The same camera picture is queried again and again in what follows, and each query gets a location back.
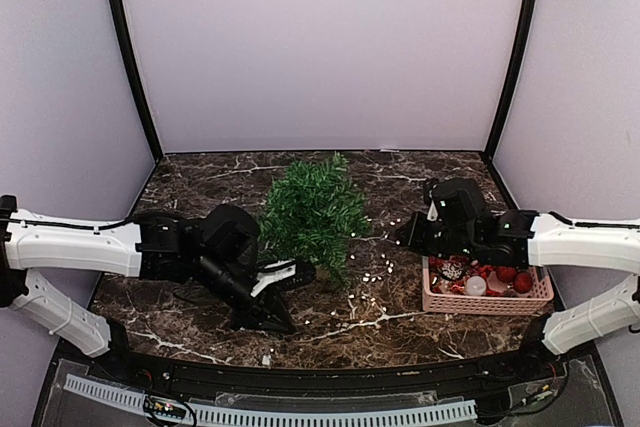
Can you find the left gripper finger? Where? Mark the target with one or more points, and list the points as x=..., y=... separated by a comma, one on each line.
x=272, y=326
x=280, y=314

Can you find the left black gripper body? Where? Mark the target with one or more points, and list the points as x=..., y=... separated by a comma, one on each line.
x=258, y=310

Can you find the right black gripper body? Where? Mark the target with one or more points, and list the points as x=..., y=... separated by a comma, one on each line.
x=427, y=243

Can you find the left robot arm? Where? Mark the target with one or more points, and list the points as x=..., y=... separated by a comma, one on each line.
x=218, y=251

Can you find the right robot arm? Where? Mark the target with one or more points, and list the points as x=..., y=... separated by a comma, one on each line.
x=459, y=222

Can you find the small green christmas tree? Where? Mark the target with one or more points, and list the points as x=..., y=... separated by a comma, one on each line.
x=311, y=214

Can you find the white snowflake ornament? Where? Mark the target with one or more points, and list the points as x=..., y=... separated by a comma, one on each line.
x=452, y=270

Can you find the white ball ornament lower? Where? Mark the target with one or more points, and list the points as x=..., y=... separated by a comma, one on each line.
x=475, y=286

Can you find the red glitter ball left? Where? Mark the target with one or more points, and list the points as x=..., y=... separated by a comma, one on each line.
x=506, y=274

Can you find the red glitter ball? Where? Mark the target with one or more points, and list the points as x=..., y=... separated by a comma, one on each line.
x=523, y=283
x=506, y=274

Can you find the red glitter ball right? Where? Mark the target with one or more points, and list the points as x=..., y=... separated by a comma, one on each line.
x=523, y=283

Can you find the pink plastic basket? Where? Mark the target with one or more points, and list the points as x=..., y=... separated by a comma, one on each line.
x=444, y=296

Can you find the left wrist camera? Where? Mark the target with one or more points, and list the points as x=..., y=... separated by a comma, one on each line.
x=284, y=275

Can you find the black front table rail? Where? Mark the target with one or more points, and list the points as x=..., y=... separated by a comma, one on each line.
x=379, y=353

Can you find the white slotted cable duct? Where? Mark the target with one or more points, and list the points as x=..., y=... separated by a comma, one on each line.
x=168, y=411

